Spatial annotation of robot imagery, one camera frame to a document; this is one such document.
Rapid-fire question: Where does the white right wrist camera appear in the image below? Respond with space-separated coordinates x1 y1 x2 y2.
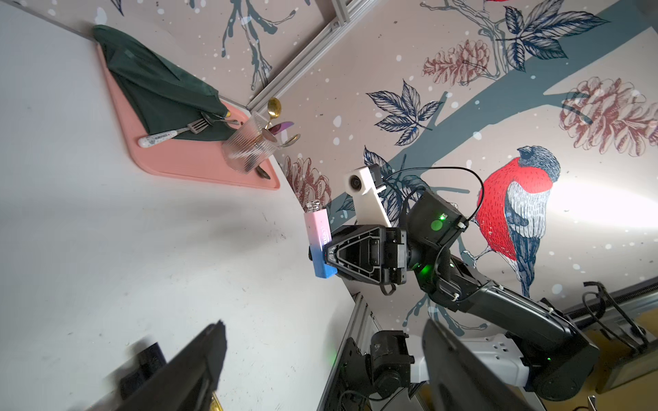
344 164 392 228

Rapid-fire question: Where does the gold spoon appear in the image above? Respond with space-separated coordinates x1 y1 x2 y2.
266 98 282 128

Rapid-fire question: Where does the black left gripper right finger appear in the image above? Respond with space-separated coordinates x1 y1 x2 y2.
423 320 531 410

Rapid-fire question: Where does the pink silicone mat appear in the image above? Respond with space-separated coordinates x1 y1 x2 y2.
97 47 281 190

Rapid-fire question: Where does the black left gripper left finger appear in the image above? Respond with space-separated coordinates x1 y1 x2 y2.
118 321 227 410

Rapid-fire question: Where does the clear ribbed glass cup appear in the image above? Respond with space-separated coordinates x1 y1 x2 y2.
222 114 280 174

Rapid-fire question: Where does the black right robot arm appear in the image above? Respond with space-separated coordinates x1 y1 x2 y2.
323 192 599 402

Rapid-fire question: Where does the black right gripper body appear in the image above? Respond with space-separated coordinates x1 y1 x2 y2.
380 228 409 285

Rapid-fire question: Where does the dark green cloth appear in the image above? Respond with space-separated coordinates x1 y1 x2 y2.
92 25 229 135

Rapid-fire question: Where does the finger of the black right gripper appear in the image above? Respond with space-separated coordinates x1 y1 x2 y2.
324 246 381 283
324 224 383 257

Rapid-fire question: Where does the black spoon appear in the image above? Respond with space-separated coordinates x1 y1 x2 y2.
255 166 271 180

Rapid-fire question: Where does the pink blue lipstick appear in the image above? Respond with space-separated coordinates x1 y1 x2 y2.
304 200 338 278

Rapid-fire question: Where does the white handled fork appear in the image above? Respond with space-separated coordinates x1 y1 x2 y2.
137 118 210 148

